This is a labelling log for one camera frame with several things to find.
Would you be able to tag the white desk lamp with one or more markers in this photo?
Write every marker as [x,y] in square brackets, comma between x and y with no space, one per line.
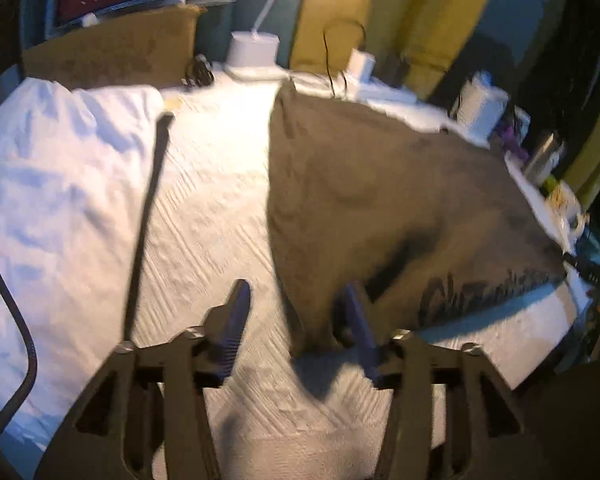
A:
[312,35]

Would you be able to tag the steel thermos bottle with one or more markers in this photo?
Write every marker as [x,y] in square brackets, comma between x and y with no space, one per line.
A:
[544,159]

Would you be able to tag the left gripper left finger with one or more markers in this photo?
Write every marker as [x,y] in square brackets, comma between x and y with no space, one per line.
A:
[143,400]

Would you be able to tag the white bear mug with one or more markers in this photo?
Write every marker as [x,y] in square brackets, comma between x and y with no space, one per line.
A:
[565,206]

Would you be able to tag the brown t-shirt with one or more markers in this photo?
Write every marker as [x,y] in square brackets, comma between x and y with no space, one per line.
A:
[432,227]

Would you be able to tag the cardboard box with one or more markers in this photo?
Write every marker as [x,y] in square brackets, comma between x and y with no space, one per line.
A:
[152,47]

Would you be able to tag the white charger plug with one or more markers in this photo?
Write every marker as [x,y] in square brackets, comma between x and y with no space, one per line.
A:
[360,66]

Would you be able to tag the black charger plug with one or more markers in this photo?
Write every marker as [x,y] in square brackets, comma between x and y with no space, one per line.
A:
[396,69]

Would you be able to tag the white plastic basket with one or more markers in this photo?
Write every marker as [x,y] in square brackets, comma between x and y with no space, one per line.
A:
[479,106]

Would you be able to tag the purple cloth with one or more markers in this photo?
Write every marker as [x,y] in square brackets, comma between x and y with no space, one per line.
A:
[506,136]

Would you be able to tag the white power strip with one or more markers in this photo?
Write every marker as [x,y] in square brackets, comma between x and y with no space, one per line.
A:
[376,90]

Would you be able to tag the yellow curtain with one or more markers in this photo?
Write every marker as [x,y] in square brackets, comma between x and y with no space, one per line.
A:
[430,33]

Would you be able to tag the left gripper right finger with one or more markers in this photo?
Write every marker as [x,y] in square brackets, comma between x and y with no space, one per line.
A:
[452,415]

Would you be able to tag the white folded blanket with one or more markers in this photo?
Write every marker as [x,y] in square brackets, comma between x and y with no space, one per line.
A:
[74,168]

